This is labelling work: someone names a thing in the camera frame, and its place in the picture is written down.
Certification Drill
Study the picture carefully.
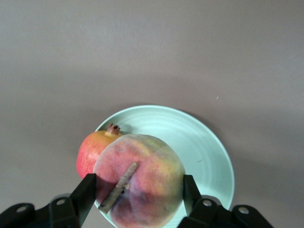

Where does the light green round plate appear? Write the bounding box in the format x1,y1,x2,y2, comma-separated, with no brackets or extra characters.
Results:
94,105,236,228

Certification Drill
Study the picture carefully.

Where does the pink yellow peach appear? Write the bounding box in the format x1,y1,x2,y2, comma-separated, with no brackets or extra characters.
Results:
93,133,185,228

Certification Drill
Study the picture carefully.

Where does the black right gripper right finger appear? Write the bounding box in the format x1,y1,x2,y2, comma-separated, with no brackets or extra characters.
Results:
177,174,274,228

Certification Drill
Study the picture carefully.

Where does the brown table cover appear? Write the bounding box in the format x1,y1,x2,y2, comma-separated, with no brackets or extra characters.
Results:
0,0,304,228

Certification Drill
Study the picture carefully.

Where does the red pomegranate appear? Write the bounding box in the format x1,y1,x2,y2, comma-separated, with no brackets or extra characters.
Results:
76,123,124,180

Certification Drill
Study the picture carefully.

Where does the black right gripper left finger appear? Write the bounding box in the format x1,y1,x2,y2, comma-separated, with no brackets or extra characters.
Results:
0,173,97,228

